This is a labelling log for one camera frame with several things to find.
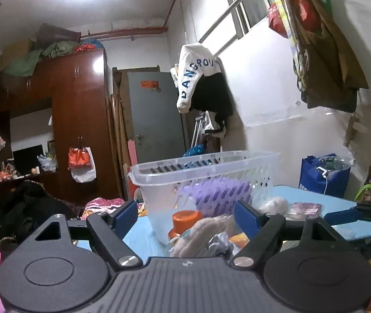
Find purple tissue pack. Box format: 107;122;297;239
175;177;253;218

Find blue shopping bag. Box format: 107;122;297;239
299;153;355;198

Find pink floral bedding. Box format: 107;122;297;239
81;197;125;220

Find red white hanging bag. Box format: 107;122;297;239
67;136;96;184

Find black monitor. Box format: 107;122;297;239
13;145;43;175

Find orange cap bottle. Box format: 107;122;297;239
168;210;202;239

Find clear plastic laundry basket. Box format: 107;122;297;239
129;151;279;244

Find brown hanging tote bags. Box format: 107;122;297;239
268;0;369;113

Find blue plastic bag by door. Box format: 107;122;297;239
183;143;206;157

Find grey metal door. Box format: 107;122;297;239
128;71;186;163

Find brown wooden wardrobe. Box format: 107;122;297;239
0;49;122;204

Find green cloth on wardrobe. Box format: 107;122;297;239
2;40;79;77

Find white black hanging jacket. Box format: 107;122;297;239
170;43;234;133

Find red ceiling pipe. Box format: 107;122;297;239
81;0;178;40

